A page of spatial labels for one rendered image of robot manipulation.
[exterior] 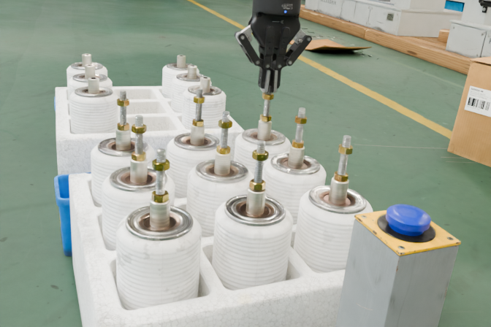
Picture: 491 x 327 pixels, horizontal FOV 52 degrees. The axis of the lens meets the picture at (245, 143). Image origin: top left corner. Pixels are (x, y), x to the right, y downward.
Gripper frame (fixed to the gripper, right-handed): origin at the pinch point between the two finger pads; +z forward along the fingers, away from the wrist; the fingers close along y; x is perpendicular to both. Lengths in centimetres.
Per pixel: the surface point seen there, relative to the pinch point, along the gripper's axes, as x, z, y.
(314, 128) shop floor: 71, 35, 47
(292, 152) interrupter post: -12.3, 7.9, -0.2
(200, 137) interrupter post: -1.9, 8.9, -11.6
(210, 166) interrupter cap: -11.1, 9.9, -12.3
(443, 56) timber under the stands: 172, 30, 181
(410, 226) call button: -42.7, 2.6, -2.5
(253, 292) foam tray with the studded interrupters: -30.6, 17.2, -12.0
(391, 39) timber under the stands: 227, 29, 182
